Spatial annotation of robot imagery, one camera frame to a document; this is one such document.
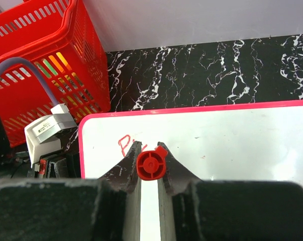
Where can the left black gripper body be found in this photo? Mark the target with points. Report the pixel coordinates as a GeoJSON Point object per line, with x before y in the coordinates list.
{"type": "Point", "coordinates": [58, 164]}

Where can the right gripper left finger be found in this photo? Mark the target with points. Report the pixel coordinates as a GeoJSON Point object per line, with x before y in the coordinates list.
{"type": "Point", "coordinates": [119, 203]}

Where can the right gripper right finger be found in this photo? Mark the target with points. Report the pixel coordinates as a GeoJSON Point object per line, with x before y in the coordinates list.
{"type": "Point", "coordinates": [176, 207]}

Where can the red whiteboard marker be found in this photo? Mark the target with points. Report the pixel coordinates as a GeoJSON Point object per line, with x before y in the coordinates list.
{"type": "Point", "coordinates": [151, 165]}

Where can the pink framed whiteboard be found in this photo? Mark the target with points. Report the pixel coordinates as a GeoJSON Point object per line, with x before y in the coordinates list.
{"type": "Point", "coordinates": [248, 158]}

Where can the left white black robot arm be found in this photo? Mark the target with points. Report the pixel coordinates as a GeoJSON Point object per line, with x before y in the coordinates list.
{"type": "Point", "coordinates": [6, 151]}

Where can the red plastic shopping basket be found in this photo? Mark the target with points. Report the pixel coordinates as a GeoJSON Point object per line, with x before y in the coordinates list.
{"type": "Point", "coordinates": [58, 37]}

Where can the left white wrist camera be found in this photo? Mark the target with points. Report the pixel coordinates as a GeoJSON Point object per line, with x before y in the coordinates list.
{"type": "Point", "coordinates": [41, 134]}

